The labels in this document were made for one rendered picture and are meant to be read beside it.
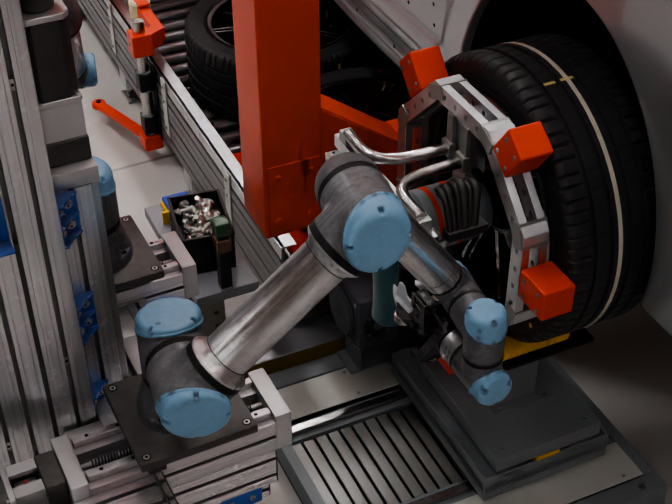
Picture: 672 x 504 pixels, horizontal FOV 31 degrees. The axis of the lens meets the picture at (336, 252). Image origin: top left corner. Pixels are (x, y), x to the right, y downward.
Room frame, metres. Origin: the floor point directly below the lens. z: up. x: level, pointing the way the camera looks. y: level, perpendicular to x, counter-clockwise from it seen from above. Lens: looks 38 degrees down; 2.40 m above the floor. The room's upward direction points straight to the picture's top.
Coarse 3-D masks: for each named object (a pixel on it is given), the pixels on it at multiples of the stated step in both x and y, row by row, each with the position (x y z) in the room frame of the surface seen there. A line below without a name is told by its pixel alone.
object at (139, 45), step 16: (144, 0) 3.82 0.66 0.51; (144, 16) 3.73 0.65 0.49; (128, 32) 3.59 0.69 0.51; (144, 32) 3.59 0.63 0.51; (160, 32) 3.63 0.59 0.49; (128, 48) 3.60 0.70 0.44; (144, 48) 3.56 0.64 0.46; (112, 112) 3.77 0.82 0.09; (128, 128) 3.67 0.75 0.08; (144, 144) 3.56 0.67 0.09; (160, 144) 3.57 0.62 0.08
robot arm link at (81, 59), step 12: (72, 0) 2.02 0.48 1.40; (72, 12) 2.00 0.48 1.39; (72, 24) 2.00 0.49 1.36; (72, 36) 2.02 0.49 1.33; (72, 48) 2.08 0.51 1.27; (84, 60) 2.20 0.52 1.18; (84, 72) 2.22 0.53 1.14; (96, 72) 2.24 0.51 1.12; (84, 84) 2.23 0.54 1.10; (96, 84) 2.24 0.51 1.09
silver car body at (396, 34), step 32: (352, 0) 3.19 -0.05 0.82; (384, 0) 3.01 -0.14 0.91; (416, 0) 2.89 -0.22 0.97; (448, 0) 2.74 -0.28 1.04; (608, 0) 2.13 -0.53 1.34; (640, 0) 2.05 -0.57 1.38; (384, 32) 3.00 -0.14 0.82; (416, 32) 2.83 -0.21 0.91; (448, 32) 2.68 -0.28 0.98; (640, 32) 2.03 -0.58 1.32; (640, 64) 2.02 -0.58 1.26; (640, 96) 2.01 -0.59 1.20
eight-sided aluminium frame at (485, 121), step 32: (416, 96) 2.28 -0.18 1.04; (448, 96) 2.16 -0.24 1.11; (480, 96) 2.14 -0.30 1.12; (416, 128) 2.36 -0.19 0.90; (480, 128) 2.03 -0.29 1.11; (512, 192) 1.93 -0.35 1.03; (512, 224) 1.90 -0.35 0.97; (544, 224) 1.90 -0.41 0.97; (512, 256) 1.89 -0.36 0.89; (544, 256) 1.89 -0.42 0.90; (512, 288) 1.88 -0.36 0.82; (512, 320) 1.87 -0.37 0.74
